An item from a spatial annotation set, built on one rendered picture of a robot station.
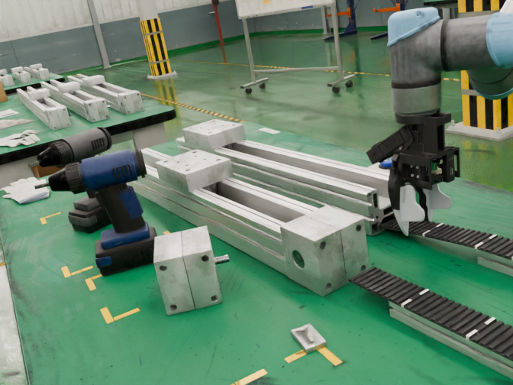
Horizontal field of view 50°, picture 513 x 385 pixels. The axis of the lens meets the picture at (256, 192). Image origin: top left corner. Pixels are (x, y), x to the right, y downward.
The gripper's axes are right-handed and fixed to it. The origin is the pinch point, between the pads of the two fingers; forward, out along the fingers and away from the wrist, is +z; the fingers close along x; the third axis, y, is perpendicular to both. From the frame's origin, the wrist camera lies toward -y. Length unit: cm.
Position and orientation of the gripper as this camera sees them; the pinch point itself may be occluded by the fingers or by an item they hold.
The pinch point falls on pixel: (414, 221)
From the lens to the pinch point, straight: 99.7
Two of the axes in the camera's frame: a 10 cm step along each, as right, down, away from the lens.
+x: 8.3, -3.0, 4.7
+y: 5.4, 2.0, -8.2
